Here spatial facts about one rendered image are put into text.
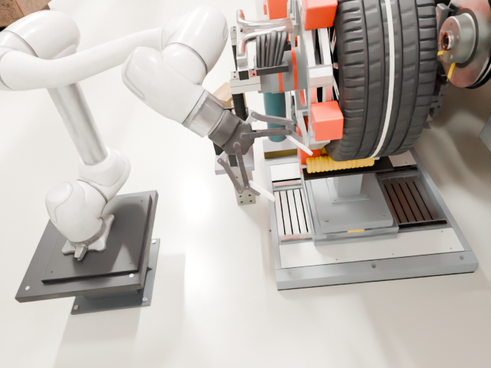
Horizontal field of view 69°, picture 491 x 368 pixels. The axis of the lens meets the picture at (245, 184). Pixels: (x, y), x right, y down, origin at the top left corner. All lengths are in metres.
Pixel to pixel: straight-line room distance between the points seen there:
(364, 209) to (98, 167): 1.11
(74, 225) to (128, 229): 0.22
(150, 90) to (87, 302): 1.32
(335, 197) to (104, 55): 1.12
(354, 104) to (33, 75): 0.80
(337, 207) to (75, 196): 1.06
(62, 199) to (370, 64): 1.12
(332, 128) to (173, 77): 0.46
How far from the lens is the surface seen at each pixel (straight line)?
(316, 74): 1.01
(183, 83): 0.73
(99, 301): 1.86
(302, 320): 1.59
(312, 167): 1.37
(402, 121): 1.09
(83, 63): 0.95
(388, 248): 1.70
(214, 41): 0.82
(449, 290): 1.75
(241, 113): 1.14
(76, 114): 1.35
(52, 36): 1.21
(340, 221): 1.58
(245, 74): 1.05
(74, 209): 1.47
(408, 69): 1.03
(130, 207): 1.68
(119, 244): 1.58
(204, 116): 0.73
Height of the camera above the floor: 1.45
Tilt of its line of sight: 44 degrees down
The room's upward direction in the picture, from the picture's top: 11 degrees counter-clockwise
